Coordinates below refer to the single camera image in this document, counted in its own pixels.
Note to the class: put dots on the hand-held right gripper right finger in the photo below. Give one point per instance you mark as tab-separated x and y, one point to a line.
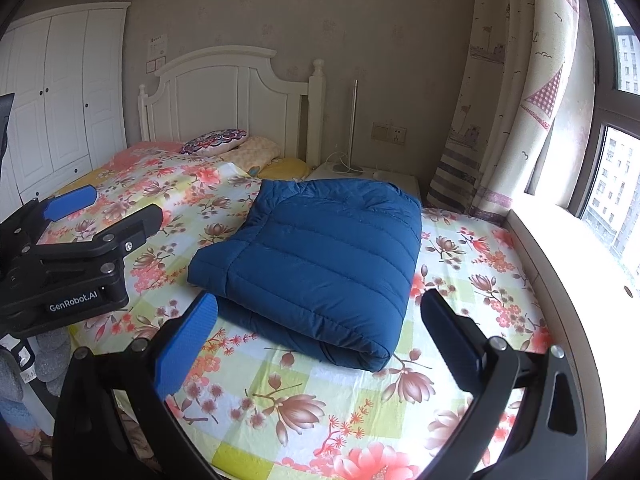
450	340

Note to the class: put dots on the wall switch plate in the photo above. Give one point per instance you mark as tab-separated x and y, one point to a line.
155	65

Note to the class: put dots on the slim metal lamp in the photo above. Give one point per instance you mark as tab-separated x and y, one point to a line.
354	120

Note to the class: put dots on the cream pillow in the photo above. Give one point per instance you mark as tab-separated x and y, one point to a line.
257	155

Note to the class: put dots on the printed curtain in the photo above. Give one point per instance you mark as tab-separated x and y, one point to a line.
510	85

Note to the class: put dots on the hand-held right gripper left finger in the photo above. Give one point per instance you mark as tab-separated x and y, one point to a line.
185	345

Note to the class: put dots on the beige wall socket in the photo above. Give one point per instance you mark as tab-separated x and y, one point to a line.
389	131

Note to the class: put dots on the white bed headboard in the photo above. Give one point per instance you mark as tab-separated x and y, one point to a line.
225	100

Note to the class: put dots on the blue puffer jacket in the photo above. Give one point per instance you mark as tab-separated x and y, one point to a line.
320	260

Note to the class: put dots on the white wardrobe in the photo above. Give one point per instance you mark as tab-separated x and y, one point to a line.
60	100

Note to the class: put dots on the grey fleece cloth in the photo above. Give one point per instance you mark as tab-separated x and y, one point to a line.
47	355

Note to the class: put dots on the white nightstand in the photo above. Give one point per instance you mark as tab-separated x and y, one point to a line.
350	180

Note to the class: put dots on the paper wall notice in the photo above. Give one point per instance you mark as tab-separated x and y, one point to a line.
157	46

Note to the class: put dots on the pink pillow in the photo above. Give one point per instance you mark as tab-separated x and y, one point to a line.
145	154

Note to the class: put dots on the floral bedsheet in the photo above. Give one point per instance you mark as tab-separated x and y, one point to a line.
300	410

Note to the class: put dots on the yellow pillow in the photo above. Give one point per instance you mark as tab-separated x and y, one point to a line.
282	167

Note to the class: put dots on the yellow sheet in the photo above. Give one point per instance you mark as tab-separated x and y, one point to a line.
85	182

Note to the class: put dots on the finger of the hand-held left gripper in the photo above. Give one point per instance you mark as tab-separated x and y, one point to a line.
70	202
135	227

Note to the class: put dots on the white window sill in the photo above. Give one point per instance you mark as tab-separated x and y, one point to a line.
565	285

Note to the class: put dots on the dark framed window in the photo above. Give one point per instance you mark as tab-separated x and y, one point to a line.
597	120

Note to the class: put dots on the purple patterned pillow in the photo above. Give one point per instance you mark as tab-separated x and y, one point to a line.
212	142

